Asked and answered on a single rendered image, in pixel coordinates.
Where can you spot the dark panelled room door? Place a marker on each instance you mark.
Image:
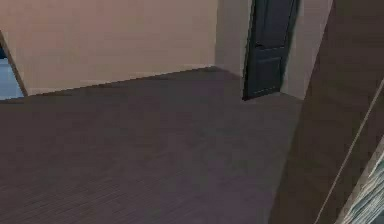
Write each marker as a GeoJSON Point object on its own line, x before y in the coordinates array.
{"type": "Point", "coordinates": [270, 50]}

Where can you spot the framed wall picture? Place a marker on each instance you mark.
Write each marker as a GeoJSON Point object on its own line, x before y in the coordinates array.
{"type": "Point", "coordinates": [370, 196]}

